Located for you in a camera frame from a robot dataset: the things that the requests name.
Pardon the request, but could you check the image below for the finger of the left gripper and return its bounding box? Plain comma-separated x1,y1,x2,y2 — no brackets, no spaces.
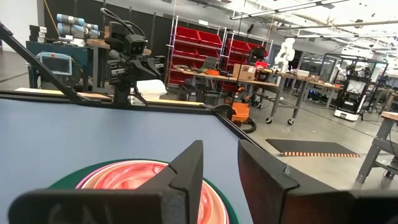
130,60,160,80
146,56,163,75

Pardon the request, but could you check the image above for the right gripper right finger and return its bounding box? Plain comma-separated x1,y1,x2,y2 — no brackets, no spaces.
238,140,398,224

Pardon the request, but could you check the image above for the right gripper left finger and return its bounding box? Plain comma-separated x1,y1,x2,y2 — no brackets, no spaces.
8,139,205,224

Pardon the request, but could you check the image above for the small translucent pink plate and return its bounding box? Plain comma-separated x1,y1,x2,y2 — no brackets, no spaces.
81,161,228,224

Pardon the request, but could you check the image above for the medium pink plastic plate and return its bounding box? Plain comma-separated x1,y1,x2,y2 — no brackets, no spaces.
75,159,231,224

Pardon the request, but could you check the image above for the large green plastic plate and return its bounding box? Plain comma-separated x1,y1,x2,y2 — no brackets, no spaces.
48,158,240,224

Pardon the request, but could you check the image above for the white plastic bag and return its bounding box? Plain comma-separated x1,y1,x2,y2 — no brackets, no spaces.
136,79,168,101

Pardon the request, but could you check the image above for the dark blue workbench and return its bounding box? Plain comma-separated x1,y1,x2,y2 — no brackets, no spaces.
25,40,94,91

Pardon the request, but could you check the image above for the metal shelf with red bins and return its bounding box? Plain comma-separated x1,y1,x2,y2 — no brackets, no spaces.
224,30,274,68
166,15,228,88

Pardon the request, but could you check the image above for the light blue teach pendant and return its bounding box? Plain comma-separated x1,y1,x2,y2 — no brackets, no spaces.
34,51,74,77

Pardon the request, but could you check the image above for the black hazard-striped floor mat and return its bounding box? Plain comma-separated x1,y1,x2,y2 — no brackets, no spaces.
265,138,362,159

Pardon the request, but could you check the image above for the long wooden workbench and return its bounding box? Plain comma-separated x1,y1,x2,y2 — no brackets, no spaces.
178,67,343,125

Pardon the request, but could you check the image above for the orange shop vacuum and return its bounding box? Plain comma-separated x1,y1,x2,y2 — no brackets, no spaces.
229,86,252,125

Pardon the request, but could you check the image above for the cardboard box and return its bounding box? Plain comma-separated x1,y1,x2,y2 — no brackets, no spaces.
232,63,257,82

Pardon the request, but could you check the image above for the white mobile robot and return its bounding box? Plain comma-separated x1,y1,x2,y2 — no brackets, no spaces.
333,76,371,122

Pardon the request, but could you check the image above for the grey metal table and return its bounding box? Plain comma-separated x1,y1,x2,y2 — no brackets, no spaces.
355,111,398,184

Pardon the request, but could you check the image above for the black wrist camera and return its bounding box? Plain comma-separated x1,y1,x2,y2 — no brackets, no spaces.
124,33,147,57

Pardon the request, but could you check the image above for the black table frame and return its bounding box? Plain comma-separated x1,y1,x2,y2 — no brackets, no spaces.
0,89,271,155

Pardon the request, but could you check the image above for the black vacuum hose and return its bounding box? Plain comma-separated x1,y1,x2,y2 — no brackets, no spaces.
241,116,258,134

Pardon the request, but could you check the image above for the black diagonal frame strut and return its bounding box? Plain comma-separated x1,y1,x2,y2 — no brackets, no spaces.
0,21,83,103

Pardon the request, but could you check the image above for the black frame workstation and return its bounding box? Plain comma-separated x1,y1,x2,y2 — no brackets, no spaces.
320,52,389,113

